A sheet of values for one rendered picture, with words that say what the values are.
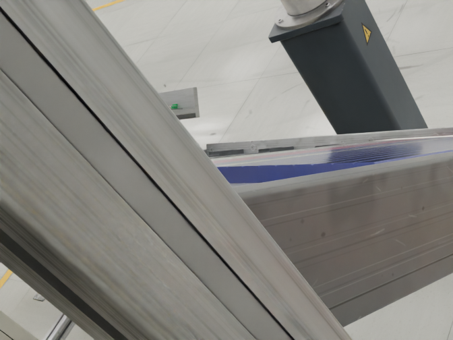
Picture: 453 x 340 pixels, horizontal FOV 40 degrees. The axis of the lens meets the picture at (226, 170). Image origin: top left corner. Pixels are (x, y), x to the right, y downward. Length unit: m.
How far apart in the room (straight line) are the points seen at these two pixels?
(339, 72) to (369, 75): 0.07
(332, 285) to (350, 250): 0.02
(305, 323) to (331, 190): 0.09
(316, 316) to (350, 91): 1.33
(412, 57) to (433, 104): 0.32
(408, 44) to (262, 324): 2.37
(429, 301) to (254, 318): 1.50
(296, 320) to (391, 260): 0.13
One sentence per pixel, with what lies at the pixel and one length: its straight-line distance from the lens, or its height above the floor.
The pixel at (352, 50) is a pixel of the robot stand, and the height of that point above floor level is 0.60.
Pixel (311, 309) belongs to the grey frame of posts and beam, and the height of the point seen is 1.16.
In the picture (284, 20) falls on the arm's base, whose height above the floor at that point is 0.71.
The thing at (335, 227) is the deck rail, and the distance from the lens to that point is 0.25.
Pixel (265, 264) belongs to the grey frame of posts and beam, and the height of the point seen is 1.19.
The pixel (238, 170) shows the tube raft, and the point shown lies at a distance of 0.41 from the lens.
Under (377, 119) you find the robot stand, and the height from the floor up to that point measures 0.40.
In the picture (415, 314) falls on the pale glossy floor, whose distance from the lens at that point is 1.64.
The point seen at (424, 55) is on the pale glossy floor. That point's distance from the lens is 2.41.
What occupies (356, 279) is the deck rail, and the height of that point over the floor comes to 1.09.
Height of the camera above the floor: 1.29
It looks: 32 degrees down
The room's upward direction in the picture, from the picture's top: 38 degrees counter-clockwise
